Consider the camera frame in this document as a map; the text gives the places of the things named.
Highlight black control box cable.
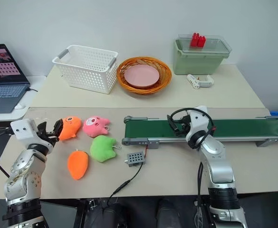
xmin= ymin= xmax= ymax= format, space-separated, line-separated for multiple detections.
xmin=106 ymin=162 xmax=144 ymax=208

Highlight dark laptop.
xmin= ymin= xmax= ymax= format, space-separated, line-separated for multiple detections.
xmin=0 ymin=43 xmax=31 ymax=114

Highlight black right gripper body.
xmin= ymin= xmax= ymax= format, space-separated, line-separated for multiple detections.
xmin=175 ymin=114 xmax=192 ymax=136

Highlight red plastic blocks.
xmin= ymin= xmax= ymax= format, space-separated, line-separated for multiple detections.
xmin=190 ymin=31 xmax=207 ymax=49

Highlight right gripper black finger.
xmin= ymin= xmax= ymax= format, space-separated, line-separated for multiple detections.
xmin=173 ymin=127 xmax=188 ymax=138
xmin=167 ymin=115 xmax=178 ymax=130

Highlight orange fish plush toy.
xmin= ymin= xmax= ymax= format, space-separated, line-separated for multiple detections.
xmin=57 ymin=115 xmax=83 ymax=142

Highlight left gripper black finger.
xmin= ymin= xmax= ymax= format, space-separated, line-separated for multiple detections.
xmin=53 ymin=119 xmax=64 ymax=138
xmin=37 ymin=121 xmax=48 ymax=136

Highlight black hanging cable bundle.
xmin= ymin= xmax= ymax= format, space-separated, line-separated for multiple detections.
xmin=193 ymin=161 xmax=205 ymax=228

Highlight green storage box clear lid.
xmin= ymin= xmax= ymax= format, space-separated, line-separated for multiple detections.
xmin=172 ymin=34 xmax=233 ymax=76

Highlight green apple plush toy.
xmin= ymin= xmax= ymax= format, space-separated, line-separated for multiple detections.
xmin=89 ymin=135 xmax=118 ymax=163

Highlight pink plate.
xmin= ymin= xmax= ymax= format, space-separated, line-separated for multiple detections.
xmin=125 ymin=64 xmax=160 ymax=88

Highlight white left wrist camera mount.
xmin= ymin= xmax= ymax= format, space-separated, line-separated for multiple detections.
xmin=10 ymin=118 xmax=39 ymax=146

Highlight white perforated plastic basket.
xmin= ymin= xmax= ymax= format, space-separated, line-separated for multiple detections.
xmin=52 ymin=44 xmax=119 ymax=95

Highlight green conveyor belt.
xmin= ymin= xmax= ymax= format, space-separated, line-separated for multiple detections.
xmin=121 ymin=115 xmax=278 ymax=149

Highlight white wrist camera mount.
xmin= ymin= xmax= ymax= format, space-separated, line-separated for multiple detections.
xmin=10 ymin=118 xmax=39 ymax=146
xmin=185 ymin=105 xmax=213 ymax=141

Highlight orange carrot plush toy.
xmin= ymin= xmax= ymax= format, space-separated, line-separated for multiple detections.
xmin=67 ymin=148 xmax=90 ymax=181

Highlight pink pig plush toy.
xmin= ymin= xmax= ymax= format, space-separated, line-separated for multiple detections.
xmin=82 ymin=115 xmax=112 ymax=138

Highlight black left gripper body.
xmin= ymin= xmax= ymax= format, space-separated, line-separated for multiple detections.
xmin=36 ymin=129 xmax=60 ymax=148

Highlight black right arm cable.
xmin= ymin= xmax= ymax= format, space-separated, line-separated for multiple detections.
xmin=166 ymin=108 xmax=217 ymax=149

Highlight grey perforated control box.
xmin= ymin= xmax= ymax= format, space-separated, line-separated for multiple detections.
xmin=123 ymin=151 xmax=146 ymax=168

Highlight white handheld tool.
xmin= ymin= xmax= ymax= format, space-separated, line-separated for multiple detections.
xmin=186 ymin=74 xmax=215 ymax=90

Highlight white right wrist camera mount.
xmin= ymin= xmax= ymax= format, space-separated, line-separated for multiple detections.
xmin=185 ymin=105 xmax=213 ymax=141

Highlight orange wicker basket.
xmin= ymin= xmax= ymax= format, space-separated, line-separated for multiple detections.
xmin=116 ymin=56 xmax=173 ymax=95

